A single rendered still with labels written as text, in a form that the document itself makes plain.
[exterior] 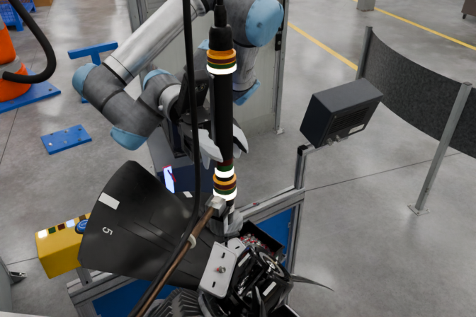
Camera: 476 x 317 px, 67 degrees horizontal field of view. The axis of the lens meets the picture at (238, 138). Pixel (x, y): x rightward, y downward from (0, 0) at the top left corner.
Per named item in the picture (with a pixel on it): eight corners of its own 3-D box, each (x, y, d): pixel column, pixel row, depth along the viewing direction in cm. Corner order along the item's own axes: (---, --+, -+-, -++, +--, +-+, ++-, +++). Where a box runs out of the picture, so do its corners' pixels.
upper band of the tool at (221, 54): (228, 78, 53) (228, 59, 51) (202, 73, 54) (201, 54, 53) (240, 67, 56) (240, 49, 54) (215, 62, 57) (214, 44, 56)
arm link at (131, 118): (107, 124, 88) (136, 89, 87) (140, 154, 86) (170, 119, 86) (91, 120, 80) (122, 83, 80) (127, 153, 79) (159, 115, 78)
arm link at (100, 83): (210, -65, 87) (58, 76, 79) (244, -38, 86) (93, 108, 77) (212, -33, 99) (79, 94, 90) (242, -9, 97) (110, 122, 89)
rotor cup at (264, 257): (268, 344, 73) (311, 296, 73) (227, 339, 63) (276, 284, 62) (232, 288, 83) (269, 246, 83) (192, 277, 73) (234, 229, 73)
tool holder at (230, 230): (229, 249, 69) (229, 212, 63) (197, 237, 71) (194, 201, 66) (248, 217, 75) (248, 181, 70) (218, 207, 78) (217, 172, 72)
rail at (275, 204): (75, 308, 111) (68, 294, 107) (72, 298, 114) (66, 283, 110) (303, 202, 150) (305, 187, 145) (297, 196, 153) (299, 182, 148)
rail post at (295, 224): (282, 311, 192) (295, 205, 148) (278, 306, 195) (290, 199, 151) (288, 308, 194) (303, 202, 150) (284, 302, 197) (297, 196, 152)
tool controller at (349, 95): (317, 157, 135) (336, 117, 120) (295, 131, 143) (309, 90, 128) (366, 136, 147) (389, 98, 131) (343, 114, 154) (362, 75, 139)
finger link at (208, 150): (224, 182, 61) (208, 152, 68) (223, 153, 58) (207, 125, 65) (206, 186, 60) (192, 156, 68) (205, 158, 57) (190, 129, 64)
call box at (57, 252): (50, 283, 98) (37, 258, 92) (44, 257, 105) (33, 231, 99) (110, 257, 104) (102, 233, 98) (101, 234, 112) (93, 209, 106)
